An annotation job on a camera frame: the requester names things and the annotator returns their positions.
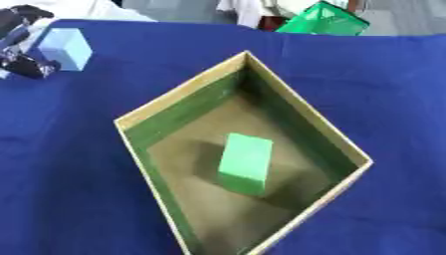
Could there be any green rectangular block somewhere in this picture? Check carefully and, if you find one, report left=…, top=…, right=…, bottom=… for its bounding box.
left=216, top=132, right=276, bottom=197

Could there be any green mesh basket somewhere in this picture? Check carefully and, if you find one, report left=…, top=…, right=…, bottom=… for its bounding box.
left=273, top=0, right=371, bottom=37

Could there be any white cloth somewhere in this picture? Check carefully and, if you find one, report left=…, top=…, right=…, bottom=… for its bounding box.
left=216, top=0, right=279, bottom=29

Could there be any light blue rectangular block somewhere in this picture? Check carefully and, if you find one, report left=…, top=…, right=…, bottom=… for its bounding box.
left=36, top=27, right=95, bottom=73

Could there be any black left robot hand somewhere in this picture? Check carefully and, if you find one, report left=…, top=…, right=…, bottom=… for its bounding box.
left=0, top=4, right=63, bottom=80

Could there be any tan cardboard box green inside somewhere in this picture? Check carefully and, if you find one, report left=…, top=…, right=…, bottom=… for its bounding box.
left=112, top=50, right=375, bottom=255

